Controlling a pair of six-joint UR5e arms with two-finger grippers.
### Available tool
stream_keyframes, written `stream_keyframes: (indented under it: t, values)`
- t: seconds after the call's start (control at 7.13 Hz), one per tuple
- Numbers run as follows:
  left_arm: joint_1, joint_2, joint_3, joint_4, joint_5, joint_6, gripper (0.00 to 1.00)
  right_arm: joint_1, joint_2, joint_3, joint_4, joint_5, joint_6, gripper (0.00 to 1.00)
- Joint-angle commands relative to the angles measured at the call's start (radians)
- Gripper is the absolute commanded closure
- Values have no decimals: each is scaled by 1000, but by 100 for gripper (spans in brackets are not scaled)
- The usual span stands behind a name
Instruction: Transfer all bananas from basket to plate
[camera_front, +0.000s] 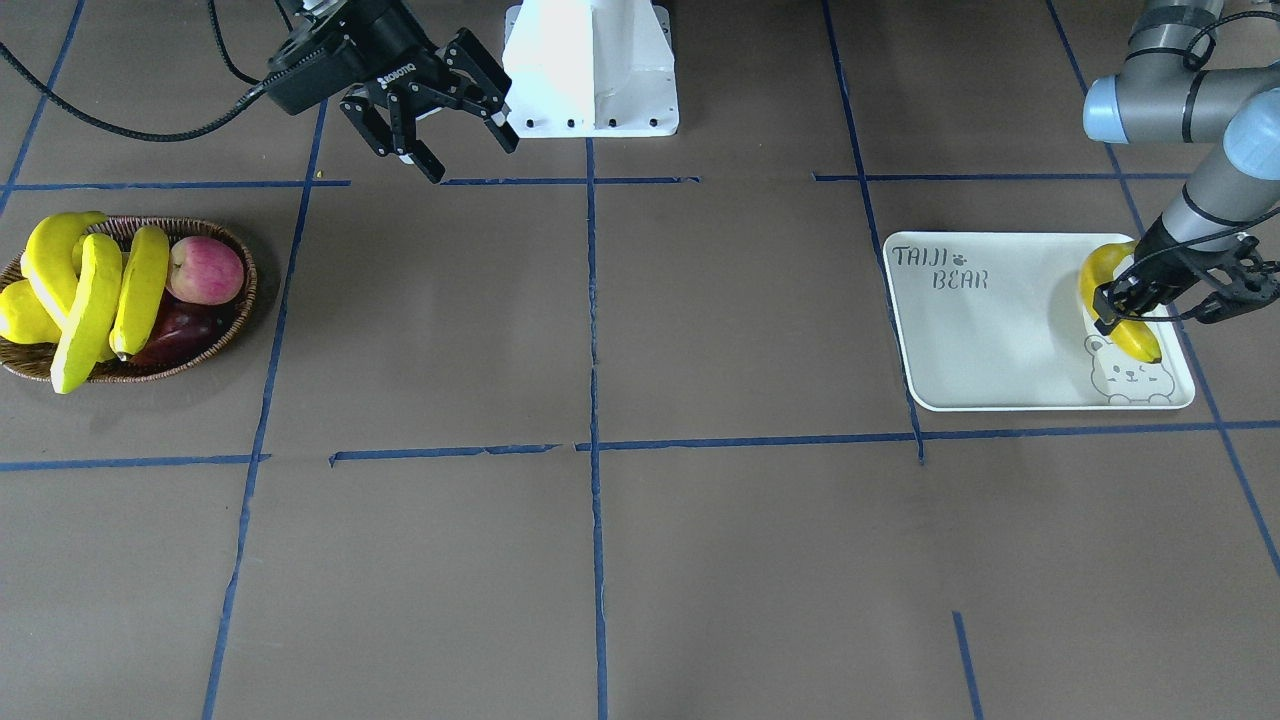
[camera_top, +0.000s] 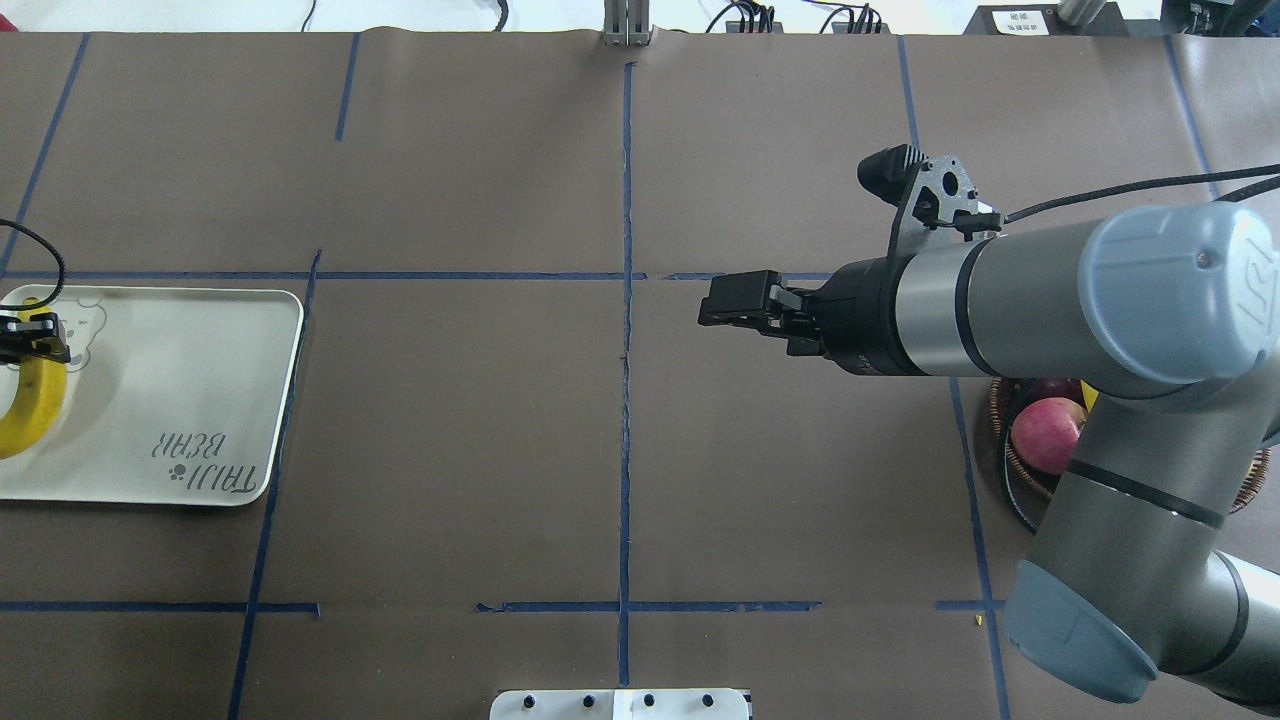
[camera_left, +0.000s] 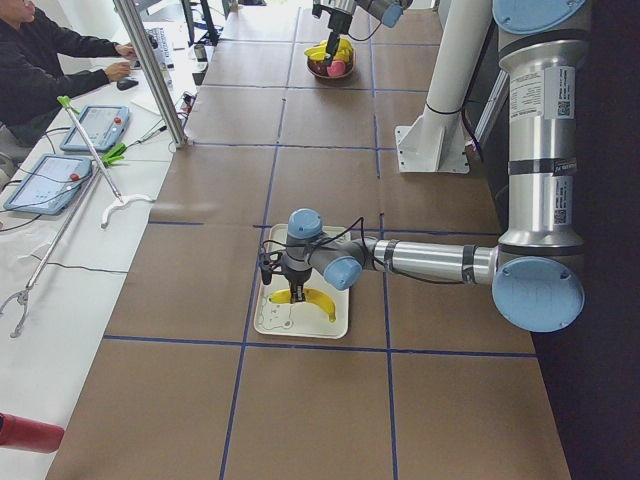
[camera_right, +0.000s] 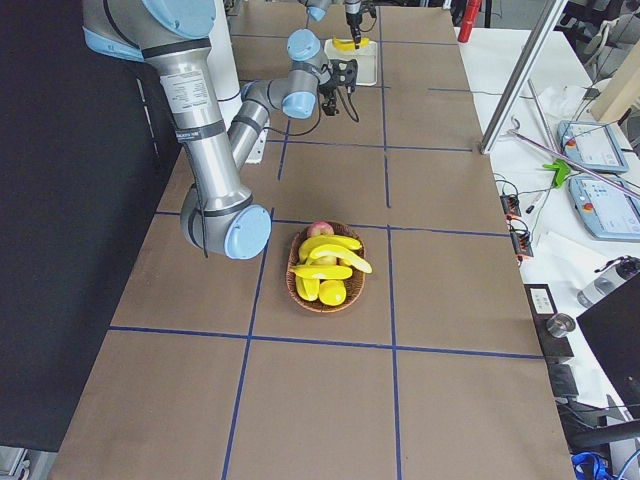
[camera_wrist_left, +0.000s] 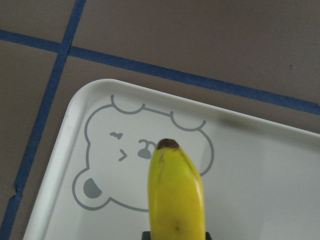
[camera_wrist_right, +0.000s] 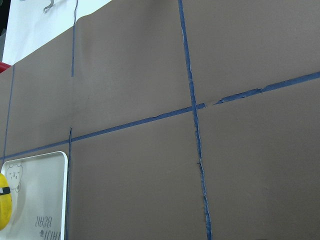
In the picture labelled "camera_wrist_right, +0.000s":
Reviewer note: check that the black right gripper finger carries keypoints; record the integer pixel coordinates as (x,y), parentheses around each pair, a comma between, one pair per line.
(5,190)

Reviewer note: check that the yellow banana with dark tip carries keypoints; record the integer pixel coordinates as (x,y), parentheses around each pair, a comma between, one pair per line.
(5,204)

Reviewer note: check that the white bear tray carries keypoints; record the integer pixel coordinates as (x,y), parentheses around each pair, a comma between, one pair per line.
(38,186)

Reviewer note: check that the red cylinder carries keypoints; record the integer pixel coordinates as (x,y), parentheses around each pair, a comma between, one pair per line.
(4,66)

